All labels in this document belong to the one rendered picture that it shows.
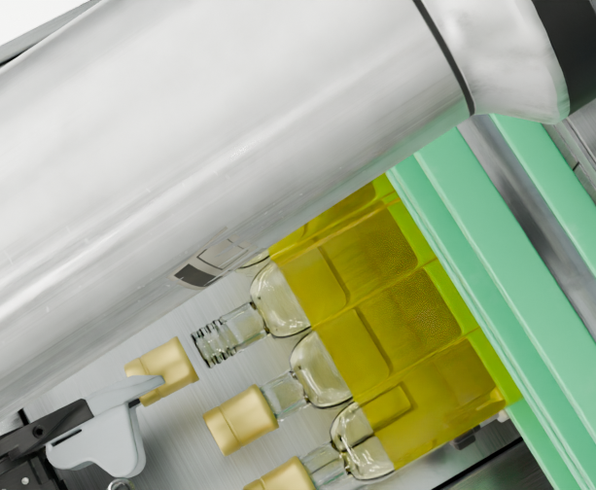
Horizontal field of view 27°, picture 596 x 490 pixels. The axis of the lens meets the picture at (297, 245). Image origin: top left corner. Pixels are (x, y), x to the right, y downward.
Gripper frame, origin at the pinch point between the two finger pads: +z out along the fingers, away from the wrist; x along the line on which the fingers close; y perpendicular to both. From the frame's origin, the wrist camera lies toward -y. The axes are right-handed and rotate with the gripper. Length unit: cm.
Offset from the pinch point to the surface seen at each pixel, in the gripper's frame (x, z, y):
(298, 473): 2.2, 6.5, 10.9
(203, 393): -12.8, 3.3, 1.6
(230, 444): 1.6, 3.3, 6.9
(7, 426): -12.5, -11.8, -3.4
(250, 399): 1.9, 6.0, 4.8
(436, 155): 13.3, 23.1, -2.5
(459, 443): -4.1, 18.3, 14.6
